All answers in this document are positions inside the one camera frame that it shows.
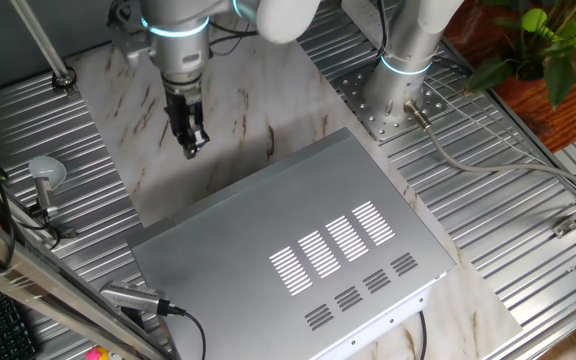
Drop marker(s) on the silver pole with black base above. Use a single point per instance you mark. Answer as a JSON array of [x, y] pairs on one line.
[[44, 45]]

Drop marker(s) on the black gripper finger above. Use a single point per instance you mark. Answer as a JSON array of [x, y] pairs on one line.
[[187, 142], [201, 137]]

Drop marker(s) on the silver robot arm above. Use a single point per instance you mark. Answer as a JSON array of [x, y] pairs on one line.
[[178, 55]]

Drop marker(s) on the potted green plant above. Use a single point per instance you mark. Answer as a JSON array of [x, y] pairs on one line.
[[560, 75]]

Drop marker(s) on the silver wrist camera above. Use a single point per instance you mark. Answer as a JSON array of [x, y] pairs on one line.
[[133, 50]]

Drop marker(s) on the silver finned camera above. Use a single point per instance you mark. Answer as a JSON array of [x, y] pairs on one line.
[[128, 296]]

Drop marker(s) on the pink plastic toy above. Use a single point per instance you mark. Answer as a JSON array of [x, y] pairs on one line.
[[93, 354]]

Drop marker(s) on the silver microwave housing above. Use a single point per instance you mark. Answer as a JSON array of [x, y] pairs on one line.
[[248, 240]]

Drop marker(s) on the aluminium frame beam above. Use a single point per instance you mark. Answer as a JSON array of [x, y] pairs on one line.
[[28, 280]]

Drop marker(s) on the marble pattern table mat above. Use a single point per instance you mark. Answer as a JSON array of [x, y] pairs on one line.
[[118, 150]]

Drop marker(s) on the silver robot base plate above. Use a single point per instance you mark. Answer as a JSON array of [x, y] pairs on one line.
[[355, 100]]

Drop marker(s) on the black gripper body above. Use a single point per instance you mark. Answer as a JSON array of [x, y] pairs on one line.
[[183, 105]]

